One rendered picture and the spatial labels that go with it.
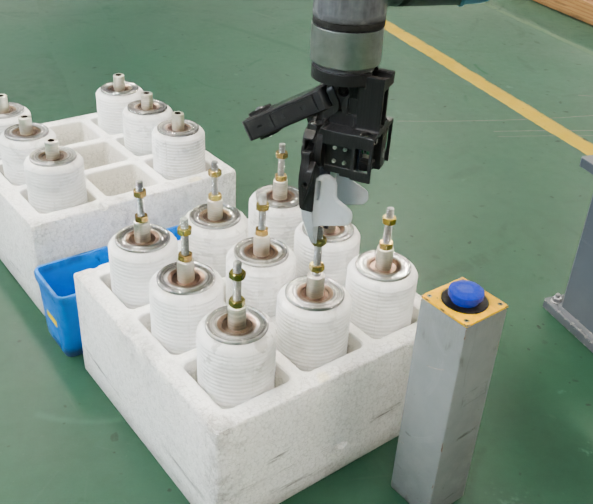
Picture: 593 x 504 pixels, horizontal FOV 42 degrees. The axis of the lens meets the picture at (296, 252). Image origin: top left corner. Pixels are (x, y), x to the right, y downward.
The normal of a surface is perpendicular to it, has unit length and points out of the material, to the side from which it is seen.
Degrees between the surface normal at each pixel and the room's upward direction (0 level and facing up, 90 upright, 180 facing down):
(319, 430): 90
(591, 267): 90
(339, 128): 0
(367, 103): 90
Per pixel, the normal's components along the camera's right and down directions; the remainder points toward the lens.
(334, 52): -0.35, 0.48
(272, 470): 0.60, 0.44
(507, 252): 0.05, -0.85
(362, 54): 0.39, 0.51
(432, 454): -0.79, 0.29
